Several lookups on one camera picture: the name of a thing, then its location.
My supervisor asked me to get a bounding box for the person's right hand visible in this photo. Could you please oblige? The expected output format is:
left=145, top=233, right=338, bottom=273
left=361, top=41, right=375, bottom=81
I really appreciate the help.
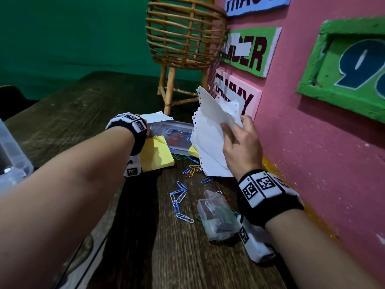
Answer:
left=220, top=114, right=264, bottom=182

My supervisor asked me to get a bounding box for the small white paper sheet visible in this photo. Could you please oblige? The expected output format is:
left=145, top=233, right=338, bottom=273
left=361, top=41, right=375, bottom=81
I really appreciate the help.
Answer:
left=139, top=111, right=174, bottom=124

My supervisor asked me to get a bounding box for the clear plastic case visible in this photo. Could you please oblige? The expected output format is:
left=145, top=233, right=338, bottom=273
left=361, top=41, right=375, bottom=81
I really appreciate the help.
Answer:
left=148, top=120, right=200, bottom=157

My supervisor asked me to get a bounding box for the pile of white perforated papers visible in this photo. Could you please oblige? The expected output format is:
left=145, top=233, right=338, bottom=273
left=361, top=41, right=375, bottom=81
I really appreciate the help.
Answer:
left=190, top=85, right=243, bottom=178

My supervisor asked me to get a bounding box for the small clear paper clip case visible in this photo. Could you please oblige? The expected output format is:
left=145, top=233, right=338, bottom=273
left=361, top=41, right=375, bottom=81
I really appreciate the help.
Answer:
left=197, top=189, right=242, bottom=242

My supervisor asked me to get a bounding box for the pile of coloured paper clips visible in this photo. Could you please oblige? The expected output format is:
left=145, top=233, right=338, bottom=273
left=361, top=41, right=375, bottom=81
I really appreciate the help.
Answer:
left=169, top=153, right=241, bottom=225

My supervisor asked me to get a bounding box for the clear plastic storage box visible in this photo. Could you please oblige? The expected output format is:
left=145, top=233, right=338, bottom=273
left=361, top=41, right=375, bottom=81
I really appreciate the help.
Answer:
left=0, top=118, right=34, bottom=196

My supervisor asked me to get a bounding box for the person's left forearm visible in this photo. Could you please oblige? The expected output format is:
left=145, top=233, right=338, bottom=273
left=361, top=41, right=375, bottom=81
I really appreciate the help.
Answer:
left=0, top=126, right=136, bottom=289

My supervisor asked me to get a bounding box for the black wristband with markers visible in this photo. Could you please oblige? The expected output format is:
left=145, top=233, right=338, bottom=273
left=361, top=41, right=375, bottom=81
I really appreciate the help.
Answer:
left=237, top=169, right=305, bottom=228
left=105, top=112, right=148, bottom=156

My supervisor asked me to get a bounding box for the pink name sign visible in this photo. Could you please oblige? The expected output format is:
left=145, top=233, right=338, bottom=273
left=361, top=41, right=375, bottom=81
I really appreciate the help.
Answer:
left=210, top=68, right=263, bottom=121

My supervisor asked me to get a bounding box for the green name sign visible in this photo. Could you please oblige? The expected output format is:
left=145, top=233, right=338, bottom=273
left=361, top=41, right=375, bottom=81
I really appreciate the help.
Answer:
left=219, top=26, right=283, bottom=79

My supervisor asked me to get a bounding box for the rattan basket stand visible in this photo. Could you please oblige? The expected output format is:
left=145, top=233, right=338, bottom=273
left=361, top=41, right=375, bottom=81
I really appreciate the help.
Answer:
left=145, top=0, right=228, bottom=116

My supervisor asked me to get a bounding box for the green backdrop cloth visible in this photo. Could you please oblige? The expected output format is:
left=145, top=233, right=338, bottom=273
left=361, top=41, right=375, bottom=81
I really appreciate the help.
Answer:
left=0, top=0, right=216, bottom=101

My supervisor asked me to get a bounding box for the green framed number sign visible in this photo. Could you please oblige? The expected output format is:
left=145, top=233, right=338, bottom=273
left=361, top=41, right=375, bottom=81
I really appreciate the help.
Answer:
left=296, top=16, right=385, bottom=124

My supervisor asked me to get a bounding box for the blue name sign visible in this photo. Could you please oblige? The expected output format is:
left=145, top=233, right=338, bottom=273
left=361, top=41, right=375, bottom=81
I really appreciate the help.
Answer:
left=224, top=0, right=292, bottom=18

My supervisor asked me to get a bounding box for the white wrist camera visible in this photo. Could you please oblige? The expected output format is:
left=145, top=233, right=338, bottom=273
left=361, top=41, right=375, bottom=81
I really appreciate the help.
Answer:
left=237, top=215, right=277, bottom=265
left=124, top=154, right=143, bottom=178

